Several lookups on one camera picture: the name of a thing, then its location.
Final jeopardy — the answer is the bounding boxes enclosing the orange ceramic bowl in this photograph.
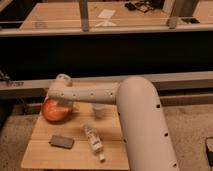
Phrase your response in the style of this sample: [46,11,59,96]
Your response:
[41,98,73,122]

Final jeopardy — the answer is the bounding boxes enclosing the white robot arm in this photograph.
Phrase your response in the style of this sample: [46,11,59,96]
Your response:
[48,76,180,171]

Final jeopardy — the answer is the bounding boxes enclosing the clear plastic cup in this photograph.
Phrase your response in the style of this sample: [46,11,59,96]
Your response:
[92,103,105,118]

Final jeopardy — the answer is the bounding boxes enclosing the white tube bottle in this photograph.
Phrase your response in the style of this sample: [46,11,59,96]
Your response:
[83,125,105,162]

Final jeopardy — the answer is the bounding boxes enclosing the white paper sheet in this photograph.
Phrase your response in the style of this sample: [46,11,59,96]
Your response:
[98,9,115,19]

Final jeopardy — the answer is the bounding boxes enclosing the metal clamp left edge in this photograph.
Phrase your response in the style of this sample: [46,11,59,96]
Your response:
[0,70,10,84]

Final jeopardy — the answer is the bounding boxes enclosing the grey metal post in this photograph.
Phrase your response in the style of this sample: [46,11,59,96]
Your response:
[167,0,185,29]
[79,0,89,32]

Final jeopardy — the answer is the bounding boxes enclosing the black cable bundle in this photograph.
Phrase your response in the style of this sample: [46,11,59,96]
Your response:
[124,0,155,14]

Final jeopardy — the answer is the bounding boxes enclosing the grey metal post right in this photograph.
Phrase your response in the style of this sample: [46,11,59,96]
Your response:
[167,0,185,29]

